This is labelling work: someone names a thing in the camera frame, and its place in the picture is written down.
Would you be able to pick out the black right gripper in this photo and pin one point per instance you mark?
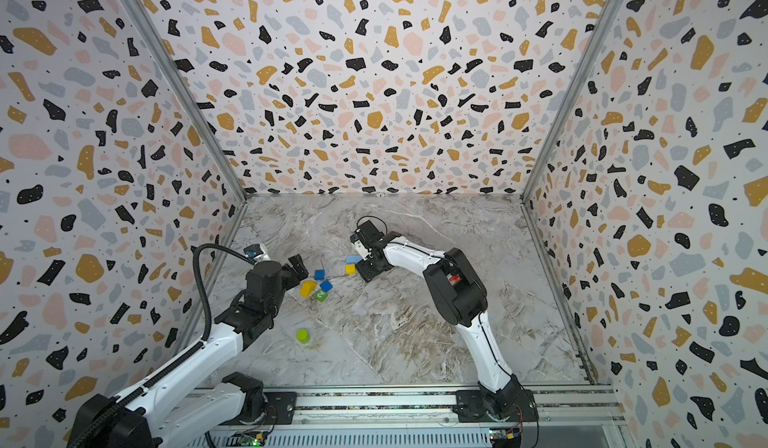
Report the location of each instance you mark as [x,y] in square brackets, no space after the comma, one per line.
[367,267]

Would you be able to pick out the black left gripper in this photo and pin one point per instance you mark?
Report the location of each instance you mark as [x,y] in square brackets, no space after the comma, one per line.
[299,272]

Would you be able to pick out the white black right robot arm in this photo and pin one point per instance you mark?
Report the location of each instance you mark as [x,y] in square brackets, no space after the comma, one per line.
[460,298]

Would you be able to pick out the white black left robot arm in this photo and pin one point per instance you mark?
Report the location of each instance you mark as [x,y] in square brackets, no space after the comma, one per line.
[154,412]

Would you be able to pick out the yellow arch block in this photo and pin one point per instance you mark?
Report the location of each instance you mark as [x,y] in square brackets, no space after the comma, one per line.
[307,288]

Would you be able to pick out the green letter cube block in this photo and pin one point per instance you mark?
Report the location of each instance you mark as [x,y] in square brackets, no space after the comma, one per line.
[321,295]

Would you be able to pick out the green cylinder block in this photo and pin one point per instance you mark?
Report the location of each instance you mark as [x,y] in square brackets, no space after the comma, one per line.
[303,336]

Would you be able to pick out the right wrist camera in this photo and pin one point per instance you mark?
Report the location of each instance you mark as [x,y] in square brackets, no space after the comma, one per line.
[366,238]

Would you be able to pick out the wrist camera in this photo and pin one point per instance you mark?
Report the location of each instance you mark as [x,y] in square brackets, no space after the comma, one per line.
[366,238]
[256,253]

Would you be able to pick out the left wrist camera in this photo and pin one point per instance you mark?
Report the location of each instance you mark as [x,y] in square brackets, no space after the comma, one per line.
[256,253]

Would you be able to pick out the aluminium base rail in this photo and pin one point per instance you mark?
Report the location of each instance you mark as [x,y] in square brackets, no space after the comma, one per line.
[547,415]

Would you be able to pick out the left wall corner aluminium post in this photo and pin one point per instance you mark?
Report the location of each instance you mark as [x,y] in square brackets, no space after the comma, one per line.
[165,62]

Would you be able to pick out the wall corner aluminium post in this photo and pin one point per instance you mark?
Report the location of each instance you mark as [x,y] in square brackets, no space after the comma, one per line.
[583,69]
[165,62]

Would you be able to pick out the right wall corner aluminium post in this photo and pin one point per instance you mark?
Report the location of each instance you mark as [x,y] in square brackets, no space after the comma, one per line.
[583,69]

